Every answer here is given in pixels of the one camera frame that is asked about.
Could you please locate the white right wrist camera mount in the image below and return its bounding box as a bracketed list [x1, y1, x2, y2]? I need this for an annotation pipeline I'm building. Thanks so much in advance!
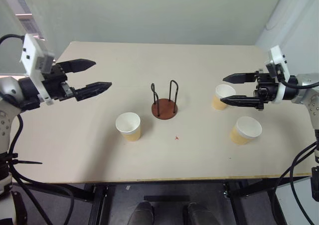
[265, 45, 290, 104]

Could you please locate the black table frame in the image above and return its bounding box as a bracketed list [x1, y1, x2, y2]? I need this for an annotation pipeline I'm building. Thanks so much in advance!
[23, 179, 276, 225]

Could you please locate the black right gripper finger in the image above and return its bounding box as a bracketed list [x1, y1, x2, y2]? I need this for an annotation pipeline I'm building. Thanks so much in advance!
[220, 95, 260, 108]
[222, 72, 258, 84]

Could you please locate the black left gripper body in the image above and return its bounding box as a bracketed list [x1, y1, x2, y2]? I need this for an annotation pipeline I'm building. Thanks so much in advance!
[41, 63, 77, 101]

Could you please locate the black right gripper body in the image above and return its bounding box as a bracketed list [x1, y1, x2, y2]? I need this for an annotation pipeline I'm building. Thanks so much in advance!
[254, 71, 280, 111]

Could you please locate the dark rounded shape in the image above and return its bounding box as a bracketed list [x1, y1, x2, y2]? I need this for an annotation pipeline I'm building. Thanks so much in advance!
[186, 202, 220, 225]
[128, 201, 155, 225]

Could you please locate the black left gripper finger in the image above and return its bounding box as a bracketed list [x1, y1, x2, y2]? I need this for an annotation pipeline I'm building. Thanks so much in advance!
[56, 58, 97, 74]
[74, 81, 112, 102]

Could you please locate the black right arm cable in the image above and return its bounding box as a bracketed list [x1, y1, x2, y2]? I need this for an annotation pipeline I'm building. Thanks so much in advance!
[272, 77, 319, 225]

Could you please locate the tan paper cup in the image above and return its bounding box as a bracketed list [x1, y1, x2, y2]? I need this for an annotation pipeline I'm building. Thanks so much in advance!
[229, 116, 263, 146]
[211, 84, 237, 111]
[115, 112, 142, 143]

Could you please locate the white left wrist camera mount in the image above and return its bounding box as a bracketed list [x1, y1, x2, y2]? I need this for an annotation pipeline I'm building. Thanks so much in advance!
[19, 33, 56, 106]

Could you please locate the brown wire cup holder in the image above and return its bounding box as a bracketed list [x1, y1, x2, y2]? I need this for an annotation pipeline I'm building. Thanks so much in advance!
[151, 79, 179, 121]

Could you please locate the black zip tie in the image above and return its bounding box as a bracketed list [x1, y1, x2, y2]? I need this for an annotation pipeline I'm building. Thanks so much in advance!
[6, 159, 43, 166]

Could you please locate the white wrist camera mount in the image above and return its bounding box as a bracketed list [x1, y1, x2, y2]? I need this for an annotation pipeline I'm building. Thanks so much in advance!
[265, 45, 290, 104]
[19, 33, 56, 106]

